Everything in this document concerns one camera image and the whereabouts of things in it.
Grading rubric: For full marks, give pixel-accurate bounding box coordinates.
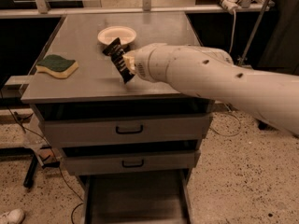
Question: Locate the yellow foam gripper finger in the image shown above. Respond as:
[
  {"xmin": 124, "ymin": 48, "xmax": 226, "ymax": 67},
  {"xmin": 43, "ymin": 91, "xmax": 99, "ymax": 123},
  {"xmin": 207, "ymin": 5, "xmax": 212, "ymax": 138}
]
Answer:
[{"xmin": 122, "ymin": 50, "xmax": 135, "ymax": 74}]

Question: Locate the black rxbar chocolate bar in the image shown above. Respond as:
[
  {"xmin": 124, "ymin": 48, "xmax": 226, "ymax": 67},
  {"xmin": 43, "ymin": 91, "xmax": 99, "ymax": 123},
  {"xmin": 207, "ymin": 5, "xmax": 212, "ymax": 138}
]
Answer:
[{"xmin": 103, "ymin": 37, "xmax": 135, "ymax": 83}]

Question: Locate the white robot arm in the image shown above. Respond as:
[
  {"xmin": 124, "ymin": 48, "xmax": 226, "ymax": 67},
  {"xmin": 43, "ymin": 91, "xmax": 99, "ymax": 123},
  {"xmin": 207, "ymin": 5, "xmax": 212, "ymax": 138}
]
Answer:
[{"xmin": 123, "ymin": 43, "xmax": 299, "ymax": 136}]

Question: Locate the grey drawer cabinet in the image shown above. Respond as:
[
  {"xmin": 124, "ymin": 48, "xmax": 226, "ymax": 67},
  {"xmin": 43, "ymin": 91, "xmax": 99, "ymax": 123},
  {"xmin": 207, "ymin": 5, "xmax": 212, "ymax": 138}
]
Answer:
[{"xmin": 20, "ymin": 11, "xmax": 222, "ymax": 224}]

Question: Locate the grey top drawer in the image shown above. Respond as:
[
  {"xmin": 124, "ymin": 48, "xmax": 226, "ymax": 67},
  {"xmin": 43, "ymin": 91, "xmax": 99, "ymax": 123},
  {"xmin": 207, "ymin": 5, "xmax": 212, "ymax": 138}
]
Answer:
[{"xmin": 41, "ymin": 114, "xmax": 211, "ymax": 147}]

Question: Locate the grey drawer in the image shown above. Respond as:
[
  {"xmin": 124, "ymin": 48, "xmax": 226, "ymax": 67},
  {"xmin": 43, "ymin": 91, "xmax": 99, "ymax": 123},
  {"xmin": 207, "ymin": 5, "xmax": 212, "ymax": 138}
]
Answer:
[
  {"xmin": 64, "ymin": 150, "xmax": 200, "ymax": 175},
  {"xmin": 41, "ymin": 114, "xmax": 211, "ymax": 147},
  {"xmin": 80, "ymin": 170, "xmax": 193, "ymax": 224}
]

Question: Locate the grey middle drawer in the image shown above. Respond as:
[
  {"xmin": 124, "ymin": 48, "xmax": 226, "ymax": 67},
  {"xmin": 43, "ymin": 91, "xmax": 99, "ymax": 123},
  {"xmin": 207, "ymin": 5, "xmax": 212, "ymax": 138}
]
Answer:
[{"xmin": 64, "ymin": 150, "xmax": 200, "ymax": 175}]

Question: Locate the grey bottom drawer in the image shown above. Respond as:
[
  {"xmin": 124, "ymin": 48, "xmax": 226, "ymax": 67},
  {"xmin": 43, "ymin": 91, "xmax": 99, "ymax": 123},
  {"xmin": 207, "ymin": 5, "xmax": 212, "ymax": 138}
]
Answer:
[{"xmin": 80, "ymin": 170, "xmax": 193, "ymax": 224}]

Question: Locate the white paper bowl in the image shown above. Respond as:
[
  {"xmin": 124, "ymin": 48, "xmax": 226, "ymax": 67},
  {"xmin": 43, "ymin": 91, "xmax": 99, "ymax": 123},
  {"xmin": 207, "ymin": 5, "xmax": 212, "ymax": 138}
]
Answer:
[{"xmin": 97, "ymin": 26, "xmax": 136, "ymax": 45}]

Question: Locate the green yellow sponge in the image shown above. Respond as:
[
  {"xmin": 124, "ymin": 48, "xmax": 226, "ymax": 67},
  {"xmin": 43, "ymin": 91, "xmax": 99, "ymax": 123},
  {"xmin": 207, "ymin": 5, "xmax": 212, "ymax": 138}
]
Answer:
[{"xmin": 36, "ymin": 54, "xmax": 78, "ymax": 79}]

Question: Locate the black floor clamp tool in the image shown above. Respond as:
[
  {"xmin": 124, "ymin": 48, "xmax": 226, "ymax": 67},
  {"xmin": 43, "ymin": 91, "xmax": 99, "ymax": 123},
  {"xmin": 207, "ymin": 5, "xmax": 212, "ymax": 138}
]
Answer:
[{"xmin": 23, "ymin": 154, "xmax": 60, "ymax": 189}]

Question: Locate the dark cabinet at right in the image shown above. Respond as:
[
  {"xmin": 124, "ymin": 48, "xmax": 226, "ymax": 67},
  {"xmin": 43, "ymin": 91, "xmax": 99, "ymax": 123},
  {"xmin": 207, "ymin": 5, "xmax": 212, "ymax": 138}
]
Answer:
[{"xmin": 256, "ymin": 0, "xmax": 299, "ymax": 76}]

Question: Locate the metal diagonal pole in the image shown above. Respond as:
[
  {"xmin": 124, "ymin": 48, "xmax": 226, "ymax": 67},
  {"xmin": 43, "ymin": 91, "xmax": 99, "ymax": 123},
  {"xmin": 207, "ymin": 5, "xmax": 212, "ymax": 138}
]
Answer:
[{"xmin": 237, "ymin": 0, "xmax": 270, "ymax": 66}]

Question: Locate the white sneaker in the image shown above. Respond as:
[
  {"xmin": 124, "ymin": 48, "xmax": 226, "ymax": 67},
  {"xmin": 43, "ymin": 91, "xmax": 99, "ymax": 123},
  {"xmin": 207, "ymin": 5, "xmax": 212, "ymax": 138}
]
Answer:
[{"xmin": 0, "ymin": 209, "xmax": 25, "ymax": 224}]

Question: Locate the black floor cable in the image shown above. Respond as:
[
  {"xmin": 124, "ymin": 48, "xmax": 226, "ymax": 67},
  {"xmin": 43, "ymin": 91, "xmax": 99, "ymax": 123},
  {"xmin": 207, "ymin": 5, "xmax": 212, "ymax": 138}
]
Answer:
[{"xmin": 0, "ymin": 91, "xmax": 85, "ymax": 224}]

